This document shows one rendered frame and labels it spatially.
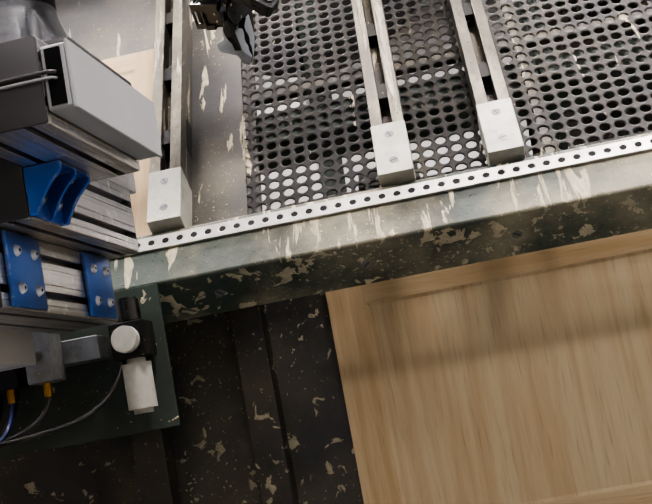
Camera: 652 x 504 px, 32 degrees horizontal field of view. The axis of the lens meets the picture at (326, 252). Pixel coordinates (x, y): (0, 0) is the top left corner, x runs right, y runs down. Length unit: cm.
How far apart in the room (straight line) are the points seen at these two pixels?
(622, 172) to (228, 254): 66
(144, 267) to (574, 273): 77
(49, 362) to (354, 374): 57
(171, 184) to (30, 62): 92
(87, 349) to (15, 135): 79
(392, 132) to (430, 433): 55
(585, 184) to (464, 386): 45
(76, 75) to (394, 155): 92
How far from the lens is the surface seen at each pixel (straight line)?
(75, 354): 189
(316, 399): 211
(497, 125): 196
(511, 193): 187
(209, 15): 214
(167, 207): 198
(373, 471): 208
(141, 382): 184
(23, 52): 114
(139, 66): 239
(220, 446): 215
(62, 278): 142
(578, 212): 188
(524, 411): 208
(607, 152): 192
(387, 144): 196
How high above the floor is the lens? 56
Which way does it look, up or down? 8 degrees up
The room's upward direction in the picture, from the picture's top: 10 degrees counter-clockwise
